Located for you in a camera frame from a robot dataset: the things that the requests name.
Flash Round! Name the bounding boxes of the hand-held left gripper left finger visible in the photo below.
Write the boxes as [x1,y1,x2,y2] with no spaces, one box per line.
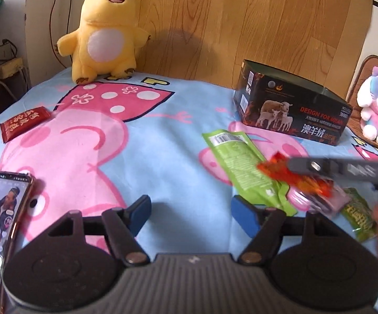
[45,194,152,267]

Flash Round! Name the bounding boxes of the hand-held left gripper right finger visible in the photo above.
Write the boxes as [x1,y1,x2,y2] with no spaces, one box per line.
[231,194,337,265]

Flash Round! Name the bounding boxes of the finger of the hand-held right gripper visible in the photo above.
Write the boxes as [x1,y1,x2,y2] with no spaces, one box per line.
[289,156,378,184]

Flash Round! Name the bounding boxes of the pink snack packet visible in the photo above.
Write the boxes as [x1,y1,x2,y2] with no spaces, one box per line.
[287,186,351,217]

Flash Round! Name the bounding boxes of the orange red snack packet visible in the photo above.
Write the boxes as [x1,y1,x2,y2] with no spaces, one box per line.
[257,152,335,200]

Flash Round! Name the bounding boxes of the long green snack packet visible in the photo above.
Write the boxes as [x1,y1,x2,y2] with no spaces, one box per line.
[202,130,298,216]

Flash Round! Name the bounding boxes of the black cardboard box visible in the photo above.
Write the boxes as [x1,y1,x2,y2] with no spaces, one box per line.
[233,59,353,147]

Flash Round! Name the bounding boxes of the yellow green snack packet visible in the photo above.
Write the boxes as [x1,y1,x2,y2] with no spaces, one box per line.
[341,188,378,243]

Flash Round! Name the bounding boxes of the blue pink printed bed sheet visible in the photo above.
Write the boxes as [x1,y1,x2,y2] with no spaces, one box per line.
[0,67,378,314]

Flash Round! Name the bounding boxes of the pink white plush toy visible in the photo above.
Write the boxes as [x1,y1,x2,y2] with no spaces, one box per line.
[356,66,378,148]

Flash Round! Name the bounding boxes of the brown seat cushion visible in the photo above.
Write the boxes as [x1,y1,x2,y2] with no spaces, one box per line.
[345,55,378,158]

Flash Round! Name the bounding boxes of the dark red snack packet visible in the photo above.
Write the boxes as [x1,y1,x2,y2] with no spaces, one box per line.
[0,106,51,143]

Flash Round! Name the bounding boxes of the wooden headboard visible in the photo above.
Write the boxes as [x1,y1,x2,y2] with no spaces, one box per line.
[25,0,374,92]

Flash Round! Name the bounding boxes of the beige power strip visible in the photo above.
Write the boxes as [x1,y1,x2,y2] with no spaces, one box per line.
[0,57,24,79]

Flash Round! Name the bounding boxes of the yellow plush toy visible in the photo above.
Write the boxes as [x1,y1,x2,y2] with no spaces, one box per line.
[56,0,151,84]

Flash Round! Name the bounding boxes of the black power adapter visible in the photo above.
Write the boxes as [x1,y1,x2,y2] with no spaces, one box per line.
[0,39,18,61]

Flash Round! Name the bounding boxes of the thin dark red cable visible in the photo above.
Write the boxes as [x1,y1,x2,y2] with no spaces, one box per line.
[49,0,70,69]

